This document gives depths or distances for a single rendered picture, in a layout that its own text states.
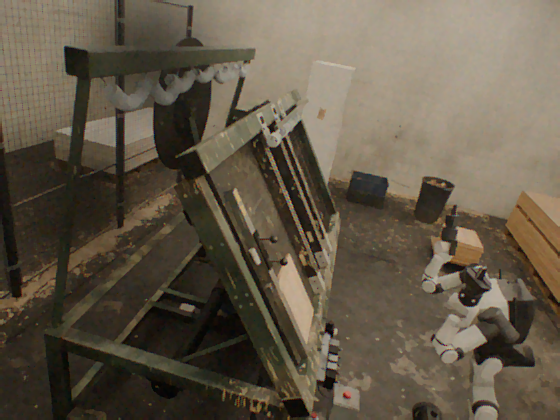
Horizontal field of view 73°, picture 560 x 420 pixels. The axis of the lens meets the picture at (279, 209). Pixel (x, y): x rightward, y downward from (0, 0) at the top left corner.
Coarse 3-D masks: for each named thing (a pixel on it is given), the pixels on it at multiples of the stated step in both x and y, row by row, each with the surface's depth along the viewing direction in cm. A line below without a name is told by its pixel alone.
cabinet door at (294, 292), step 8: (288, 256) 218; (288, 264) 214; (280, 272) 203; (288, 272) 210; (296, 272) 222; (280, 280) 196; (288, 280) 208; (296, 280) 219; (288, 288) 204; (296, 288) 216; (288, 296) 201; (296, 296) 212; (304, 296) 224; (296, 304) 209; (304, 304) 221; (296, 312) 205; (304, 312) 217; (312, 312) 229; (296, 320) 201; (304, 320) 213; (304, 328) 209; (304, 336) 206
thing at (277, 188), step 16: (288, 128) 212; (256, 144) 217; (272, 160) 223; (272, 176) 222; (272, 192) 226; (288, 208) 228; (288, 224) 232; (304, 240) 237; (304, 256) 239; (320, 288) 245
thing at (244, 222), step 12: (228, 192) 171; (240, 204) 172; (240, 216) 173; (252, 228) 177; (252, 240) 176; (264, 264) 180; (264, 276) 182; (276, 288) 184; (276, 300) 186; (288, 312) 189; (288, 324) 191; (300, 336) 195; (300, 348) 195
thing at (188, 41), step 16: (160, 80) 197; (192, 96) 238; (208, 96) 266; (160, 112) 205; (176, 112) 222; (192, 112) 235; (208, 112) 274; (160, 128) 209; (176, 128) 229; (160, 144) 214; (176, 144) 235; (192, 144) 259
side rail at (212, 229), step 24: (192, 192) 145; (192, 216) 149; (216, 216) 147; (216, 240) 151; (216, 264) 155; (240, 264) 154; (240, 288) 157; (240, 312) 162; (264, 312) 162; (264, 336) 165; (264, 360) 170; (288, 360) 171; (288, 384) 173
